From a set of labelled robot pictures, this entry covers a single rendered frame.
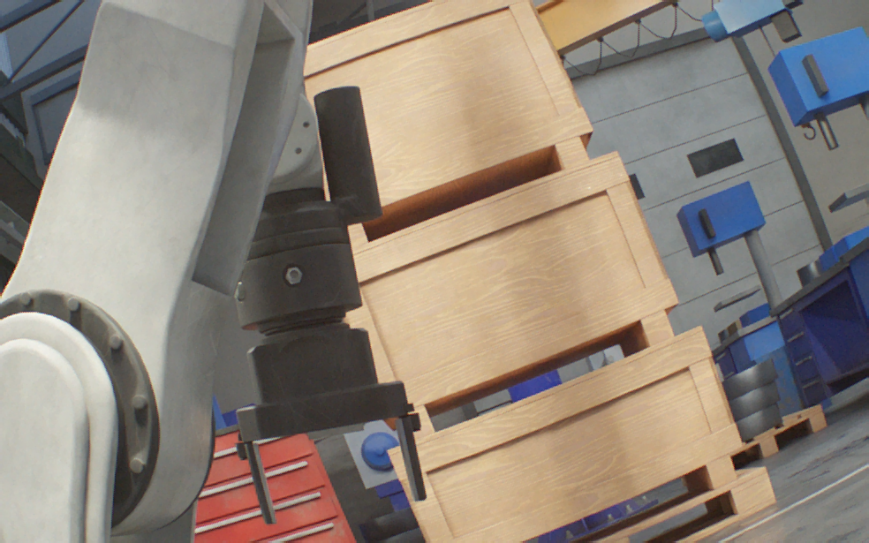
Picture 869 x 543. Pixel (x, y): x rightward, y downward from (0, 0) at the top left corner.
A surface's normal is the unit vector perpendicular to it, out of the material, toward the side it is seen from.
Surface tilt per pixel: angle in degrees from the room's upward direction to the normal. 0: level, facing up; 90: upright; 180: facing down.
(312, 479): 90
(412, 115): 90
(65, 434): 90
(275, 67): 90
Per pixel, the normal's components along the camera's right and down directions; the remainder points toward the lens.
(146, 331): -0.11, -0.11
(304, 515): 0.33, -0.27
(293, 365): 0.11, -0.11
